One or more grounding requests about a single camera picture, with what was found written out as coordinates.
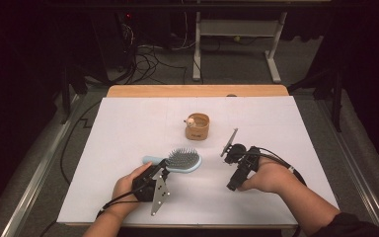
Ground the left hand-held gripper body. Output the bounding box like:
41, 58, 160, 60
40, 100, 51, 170
131, 166, 172, 216

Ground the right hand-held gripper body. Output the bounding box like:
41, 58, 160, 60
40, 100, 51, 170
220, 127, 263, 173

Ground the light blue hairbrush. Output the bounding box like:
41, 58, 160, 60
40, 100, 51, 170
142, 147, 203, 175

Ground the person's left hand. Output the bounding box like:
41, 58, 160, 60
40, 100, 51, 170
112, 161, 154, 211

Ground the person's right hand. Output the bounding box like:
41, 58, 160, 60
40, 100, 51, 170
238, 157, 299, 195

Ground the white table cover sheet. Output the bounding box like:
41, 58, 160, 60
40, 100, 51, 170
56, 96, 340, 226

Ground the tan pot with bear figurine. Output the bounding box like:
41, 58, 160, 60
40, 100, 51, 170
183, 113, 210, 141

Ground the black stand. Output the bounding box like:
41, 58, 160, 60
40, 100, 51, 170
287, 65, 343, 133
60, 65, 89, 124

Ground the person's black sleeve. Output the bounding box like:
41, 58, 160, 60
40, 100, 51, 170
312, 211, 379, 237

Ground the black computer tower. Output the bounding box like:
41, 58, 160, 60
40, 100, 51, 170
90, 10, 136, 76

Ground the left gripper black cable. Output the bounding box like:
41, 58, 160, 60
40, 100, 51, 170
95, 182, 152, 220

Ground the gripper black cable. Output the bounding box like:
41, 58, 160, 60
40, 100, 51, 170
252, 146, 307, 187
95, 182, 152, 220

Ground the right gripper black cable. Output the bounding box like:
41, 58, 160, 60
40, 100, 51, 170
252, 146, 307, 187

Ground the black floor cable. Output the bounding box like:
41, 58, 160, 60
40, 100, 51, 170
59, 100, 103, 186

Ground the tangle of floor cables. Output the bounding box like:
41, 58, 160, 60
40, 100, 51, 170
117, 23, 191, 85

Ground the aluminium floor rail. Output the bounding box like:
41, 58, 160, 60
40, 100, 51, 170
0, 93, 81, 237
315, 98, 379, 237

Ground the desk with white metal frame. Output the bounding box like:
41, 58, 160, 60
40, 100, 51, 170
191, 11, 282, 84

